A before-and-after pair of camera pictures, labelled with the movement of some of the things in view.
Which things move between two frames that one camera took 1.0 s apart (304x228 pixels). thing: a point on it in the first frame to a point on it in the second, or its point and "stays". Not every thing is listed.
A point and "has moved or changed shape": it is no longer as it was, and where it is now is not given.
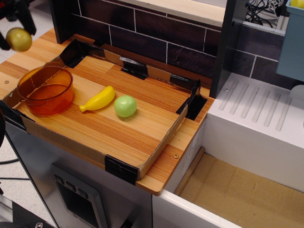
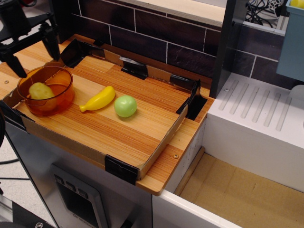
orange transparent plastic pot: (47, 90) stays
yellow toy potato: (19, 39) has moved or changed shape
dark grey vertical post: (235, 11) stays
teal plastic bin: (290, 62) stays
